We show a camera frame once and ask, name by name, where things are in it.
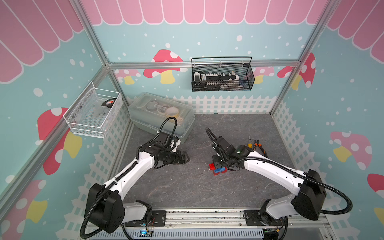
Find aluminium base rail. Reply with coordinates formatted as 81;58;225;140
92;208;336;240

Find orange black pliers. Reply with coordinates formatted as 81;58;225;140
253;140;268;158

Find yellow tape roll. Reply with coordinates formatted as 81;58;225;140
166;107;181;119

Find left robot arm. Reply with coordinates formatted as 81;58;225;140
80;145;191;239

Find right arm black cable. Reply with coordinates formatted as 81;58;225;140
204;127;353;215

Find yellow black screwdriver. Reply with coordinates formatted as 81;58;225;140
247;136;253;149

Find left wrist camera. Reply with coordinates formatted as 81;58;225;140
151;132;181;152

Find green circuit board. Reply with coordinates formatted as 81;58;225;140
139;229;154;238

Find black red tape measure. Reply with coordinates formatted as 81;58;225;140
102;98;117;109

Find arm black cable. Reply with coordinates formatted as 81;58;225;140
79;116;178;239
204;127;353;215

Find translucent plastic storage box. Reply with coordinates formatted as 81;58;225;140
128;93;196;144

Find white wire mesh basket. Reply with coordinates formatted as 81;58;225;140
63;82;123;139

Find black wire mesh basket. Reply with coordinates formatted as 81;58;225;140
191;57;255;92

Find white black power strip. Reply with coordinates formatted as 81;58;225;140
192;71;240;90

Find red long lego brick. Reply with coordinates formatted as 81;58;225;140
209;164;216;171

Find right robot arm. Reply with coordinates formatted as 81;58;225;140
212;136;326;226

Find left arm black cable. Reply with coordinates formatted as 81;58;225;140
79;116;178;239

